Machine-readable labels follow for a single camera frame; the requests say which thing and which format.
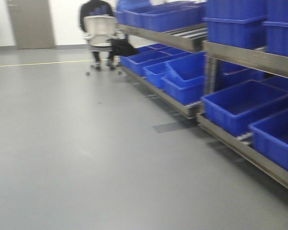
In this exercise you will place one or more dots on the grey door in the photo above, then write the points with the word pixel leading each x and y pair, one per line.
pixel 31 24

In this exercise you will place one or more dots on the blue bin lower corner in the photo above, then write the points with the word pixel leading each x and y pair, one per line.
pixel 270 138

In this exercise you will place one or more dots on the white office chair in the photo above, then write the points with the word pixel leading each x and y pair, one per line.
pixel 100 30

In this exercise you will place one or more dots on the blue bin upper shelf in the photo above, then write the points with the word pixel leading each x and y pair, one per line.
pixel 236 23

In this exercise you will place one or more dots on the blue bin lower front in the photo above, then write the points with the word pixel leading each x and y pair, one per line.
pixel 234 108

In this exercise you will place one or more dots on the steel shelf rack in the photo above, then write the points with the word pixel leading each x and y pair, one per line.
pixel 193 39

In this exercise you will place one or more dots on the seated person in black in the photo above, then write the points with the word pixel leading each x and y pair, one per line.
pixel 120 47

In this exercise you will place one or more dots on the tilted blue bin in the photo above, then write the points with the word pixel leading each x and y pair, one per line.
pixel 184 78

